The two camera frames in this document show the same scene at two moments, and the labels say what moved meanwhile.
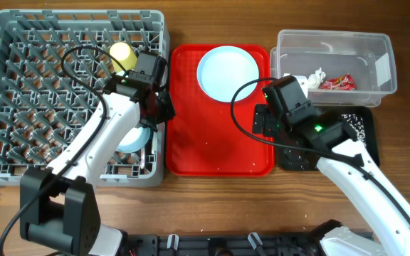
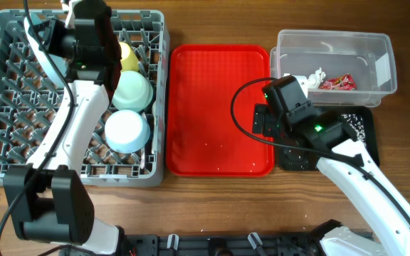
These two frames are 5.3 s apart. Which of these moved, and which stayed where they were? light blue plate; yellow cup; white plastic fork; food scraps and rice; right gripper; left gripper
Moved: light blue plate; left gripper
Stayed: yellow cup; white plastic fork; food scraps and rice; right gripper
